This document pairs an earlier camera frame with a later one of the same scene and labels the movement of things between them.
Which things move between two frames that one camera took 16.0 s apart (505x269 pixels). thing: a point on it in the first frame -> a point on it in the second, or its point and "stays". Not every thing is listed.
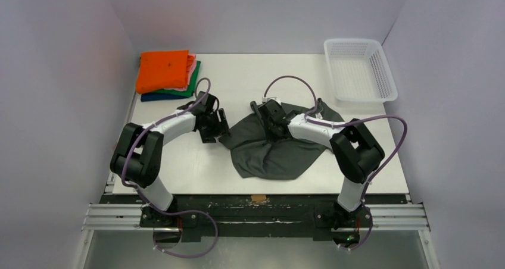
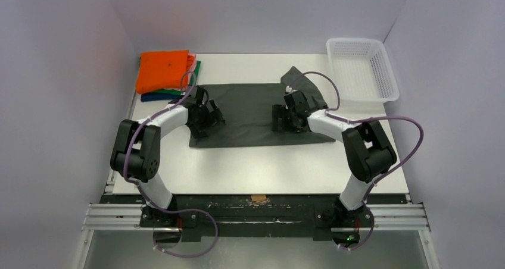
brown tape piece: x=258 y=197 stays
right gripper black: x=270 y=118 -> x=281 y=117
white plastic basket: x=359 y=72 stays
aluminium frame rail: x=103 y=216 stays
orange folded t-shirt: x=164 y=69 stays
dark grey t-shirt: x=255 y=156 -> x=247 y=110
